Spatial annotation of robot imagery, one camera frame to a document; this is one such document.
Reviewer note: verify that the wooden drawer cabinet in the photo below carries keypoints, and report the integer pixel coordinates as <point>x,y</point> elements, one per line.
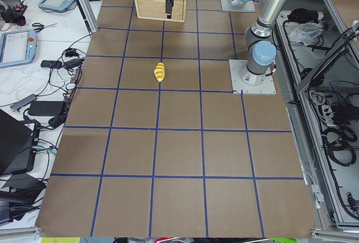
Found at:
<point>155,9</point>

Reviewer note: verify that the yellow toy croissant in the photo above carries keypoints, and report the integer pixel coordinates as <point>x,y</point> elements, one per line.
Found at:
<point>159,72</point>

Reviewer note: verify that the black scissors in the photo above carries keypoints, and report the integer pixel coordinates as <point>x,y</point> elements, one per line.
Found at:
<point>38,27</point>

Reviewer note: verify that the white crumpled cloth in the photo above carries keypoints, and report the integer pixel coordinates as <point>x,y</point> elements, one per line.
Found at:
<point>307,33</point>

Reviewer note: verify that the black phone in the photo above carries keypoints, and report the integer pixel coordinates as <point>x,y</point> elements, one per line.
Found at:
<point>52,64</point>

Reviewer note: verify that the lower blue teach pendant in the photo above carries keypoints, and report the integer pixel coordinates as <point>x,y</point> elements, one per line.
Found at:
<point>18,47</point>

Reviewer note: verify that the grey usb hub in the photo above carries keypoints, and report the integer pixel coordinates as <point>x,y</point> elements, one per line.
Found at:
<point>23,102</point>

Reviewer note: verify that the black power brick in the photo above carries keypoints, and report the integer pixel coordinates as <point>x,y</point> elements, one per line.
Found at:
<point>45,108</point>

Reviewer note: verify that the black laptop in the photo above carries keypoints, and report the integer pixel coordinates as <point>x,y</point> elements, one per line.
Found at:
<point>18,141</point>

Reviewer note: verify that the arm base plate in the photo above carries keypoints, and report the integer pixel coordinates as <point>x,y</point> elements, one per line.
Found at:
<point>244,82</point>
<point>237,6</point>

